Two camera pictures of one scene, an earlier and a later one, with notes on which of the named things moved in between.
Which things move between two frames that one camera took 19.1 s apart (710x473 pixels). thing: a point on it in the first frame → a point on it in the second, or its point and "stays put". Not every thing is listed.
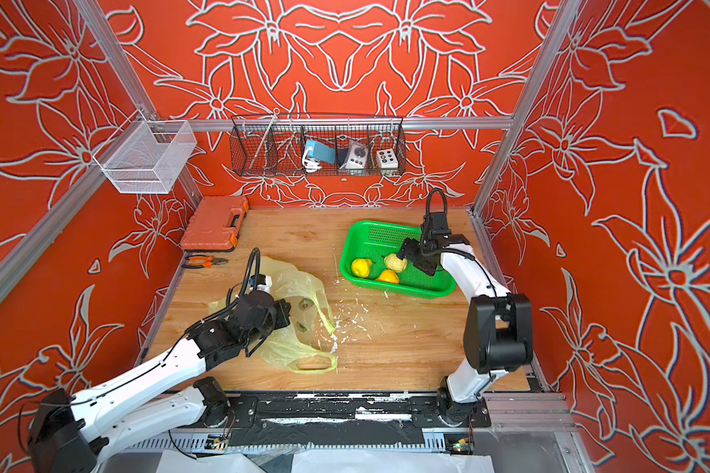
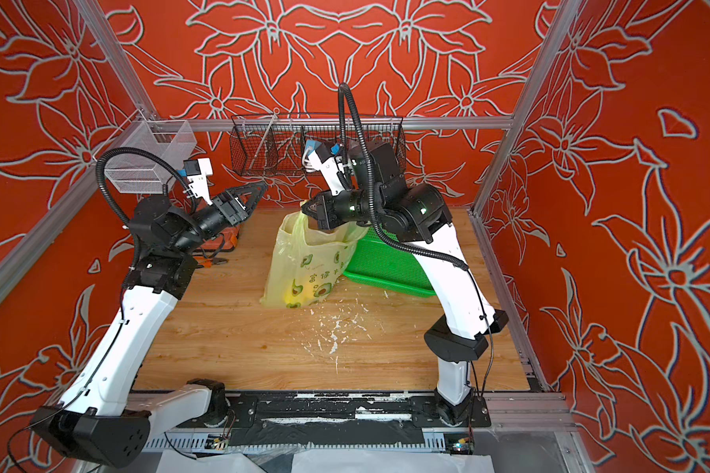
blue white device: x=315 y=154 stays put
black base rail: x=340 y=421 stays put
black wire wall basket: x=319 y=145 stays put
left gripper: x=283 y=309 → x=230 y=202
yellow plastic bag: x=307 y=342 → x=308 y=261
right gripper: x=409 y=248 → x=329 y=219
